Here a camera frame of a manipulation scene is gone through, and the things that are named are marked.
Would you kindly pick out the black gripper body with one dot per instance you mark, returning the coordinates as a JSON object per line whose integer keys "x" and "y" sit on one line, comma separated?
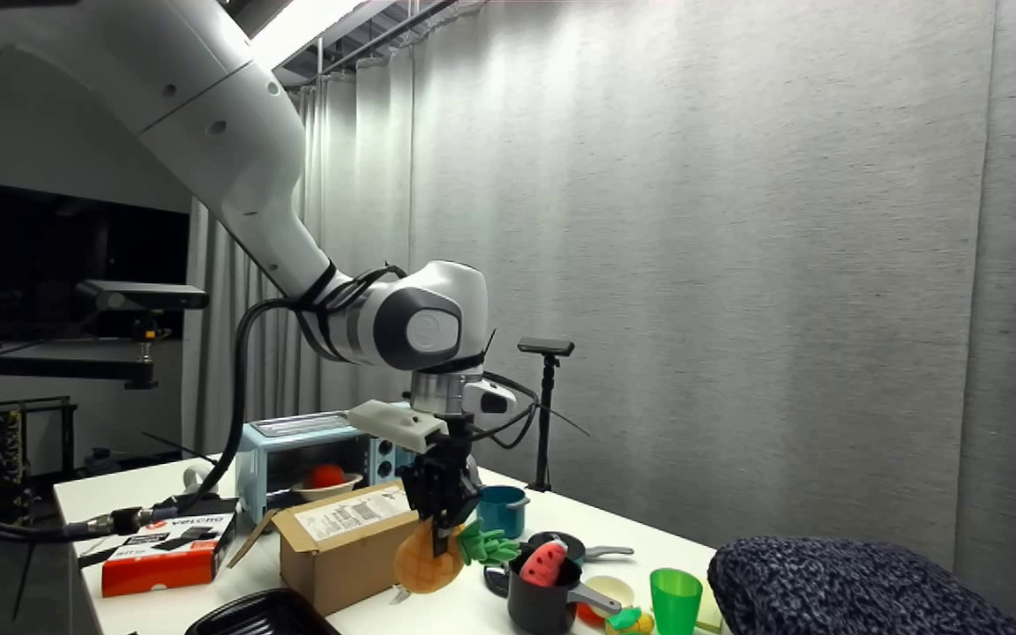
{"x": 442, "y": 467}

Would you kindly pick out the orange pineapple plush toy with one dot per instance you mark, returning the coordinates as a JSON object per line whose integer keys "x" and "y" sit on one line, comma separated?
{"x": 424, "y": 561}

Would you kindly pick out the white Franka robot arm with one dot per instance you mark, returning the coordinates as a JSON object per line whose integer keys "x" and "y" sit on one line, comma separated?
{"x": 211, "y": 108}

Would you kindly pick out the small teal pot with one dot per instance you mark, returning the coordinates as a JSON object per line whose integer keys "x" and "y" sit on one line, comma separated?
{"x": 503, "y": 511}

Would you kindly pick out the red watermelon slice toy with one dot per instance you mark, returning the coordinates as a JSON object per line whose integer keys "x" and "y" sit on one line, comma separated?
{"x": 544, "y": 566}

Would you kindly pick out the black toy pot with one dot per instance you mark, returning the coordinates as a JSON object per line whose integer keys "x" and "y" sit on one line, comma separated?
{"x": 538, "y": 601}

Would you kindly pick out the red toy tomato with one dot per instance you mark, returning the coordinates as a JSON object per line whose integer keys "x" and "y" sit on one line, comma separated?
{"x": 325, "y": 474}

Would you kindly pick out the light blue toy oven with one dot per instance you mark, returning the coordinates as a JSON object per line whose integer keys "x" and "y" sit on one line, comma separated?
{"x": 297, "y": 438}

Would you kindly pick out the yellow toy plate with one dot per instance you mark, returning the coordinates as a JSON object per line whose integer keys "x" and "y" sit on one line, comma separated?
{"x": 616, "y": 586}

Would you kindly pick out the green and yellow toy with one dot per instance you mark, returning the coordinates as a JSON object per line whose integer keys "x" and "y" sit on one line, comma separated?
{"x": 629, "y": 619}

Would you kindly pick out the brown cardboard box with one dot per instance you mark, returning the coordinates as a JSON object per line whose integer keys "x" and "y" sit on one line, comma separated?
{"x": 337, "y": 550}

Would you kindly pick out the green plastic cup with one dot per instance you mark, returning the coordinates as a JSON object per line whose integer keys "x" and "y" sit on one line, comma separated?
{"x": 673, "y": 601}

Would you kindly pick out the white tape roll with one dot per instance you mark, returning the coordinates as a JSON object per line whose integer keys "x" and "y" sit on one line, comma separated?
{"x": 191, "y": 477}

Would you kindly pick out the black device on table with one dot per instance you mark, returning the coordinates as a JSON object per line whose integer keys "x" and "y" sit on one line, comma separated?
{"x": 175, "y": 511}

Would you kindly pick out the red and white box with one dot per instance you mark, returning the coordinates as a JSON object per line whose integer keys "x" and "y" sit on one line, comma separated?
{"x": 159, "y": 566}

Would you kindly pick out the dark blue speckled cushion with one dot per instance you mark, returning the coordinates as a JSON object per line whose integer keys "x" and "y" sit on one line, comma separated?
{"x": 846, "y": 590}

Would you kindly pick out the metal equipment rack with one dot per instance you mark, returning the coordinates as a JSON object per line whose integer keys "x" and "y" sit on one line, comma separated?
{"x": 5, "y": 454}

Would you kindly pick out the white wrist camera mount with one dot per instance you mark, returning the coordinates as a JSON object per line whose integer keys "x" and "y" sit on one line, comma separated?
{"x": 389, "y": 424}

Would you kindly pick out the black camera tripod stand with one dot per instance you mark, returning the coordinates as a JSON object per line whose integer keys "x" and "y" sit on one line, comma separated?
{"x": 544, "y": 411}

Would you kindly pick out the black wall monitor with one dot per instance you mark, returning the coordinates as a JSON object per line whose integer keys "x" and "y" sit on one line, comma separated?
{"x": 14, "y": 268}

